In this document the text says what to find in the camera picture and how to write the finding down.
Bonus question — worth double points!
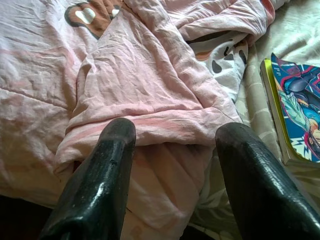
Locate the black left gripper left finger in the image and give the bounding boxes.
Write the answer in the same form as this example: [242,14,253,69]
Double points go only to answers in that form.
[38,117,137,240]

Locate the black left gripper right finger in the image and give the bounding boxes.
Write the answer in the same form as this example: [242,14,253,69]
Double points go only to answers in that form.
[214,122,320,240]

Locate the pink cartoon print quilt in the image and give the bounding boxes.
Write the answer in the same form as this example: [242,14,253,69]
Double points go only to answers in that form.
[0,0,276,230]

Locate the beige floral bed sheet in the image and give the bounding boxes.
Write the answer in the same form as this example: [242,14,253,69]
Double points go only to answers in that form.
[189,0,320,240]

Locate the colourful comic book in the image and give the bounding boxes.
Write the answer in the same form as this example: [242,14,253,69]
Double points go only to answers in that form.
[259,52,320,168]

